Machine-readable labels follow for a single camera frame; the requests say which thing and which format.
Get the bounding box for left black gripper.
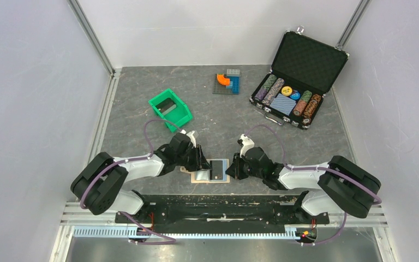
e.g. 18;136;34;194
175;144;212;172

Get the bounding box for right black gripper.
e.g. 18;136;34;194
225;152;264;180

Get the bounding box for beige leather card holder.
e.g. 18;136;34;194
179;159;230;183

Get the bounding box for dark card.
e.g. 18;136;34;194
156;98;177;116

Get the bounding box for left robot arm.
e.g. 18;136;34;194
70;131;211;223

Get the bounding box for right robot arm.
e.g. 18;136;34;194
226;147;382;223

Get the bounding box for blue playing card deck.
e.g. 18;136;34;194
270;94;297;116

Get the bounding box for green plastic bin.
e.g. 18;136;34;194
148;88;193;128

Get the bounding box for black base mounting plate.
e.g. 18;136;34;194
132;193;330;234

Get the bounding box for grey lego baseplate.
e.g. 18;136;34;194
212;79;235;95

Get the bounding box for blue lego bricks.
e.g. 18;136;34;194
226;76;240;95

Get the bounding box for orange curved lego piece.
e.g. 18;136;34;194
216;74;231;86

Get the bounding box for pink grey chip stack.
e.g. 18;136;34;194
262;78;285;106

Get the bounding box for grey lego brick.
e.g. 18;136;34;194
226;69;240;77

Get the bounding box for yellow dealer chip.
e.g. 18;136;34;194
281;86;294;97

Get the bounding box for blue dealer chip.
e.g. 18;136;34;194
289;91;301;100

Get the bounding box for purple green chip stack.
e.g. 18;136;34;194
254;74;277;102

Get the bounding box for green red chip stack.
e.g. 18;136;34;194
293;91;313;116

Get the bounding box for orange black chip stack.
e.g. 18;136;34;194
302;94;322;124

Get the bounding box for black poker chip case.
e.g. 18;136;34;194
249;30;349;130

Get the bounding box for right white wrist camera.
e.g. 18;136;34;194
237;134;255;156

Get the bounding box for white slotted cable duct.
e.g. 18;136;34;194
73;225;310;241

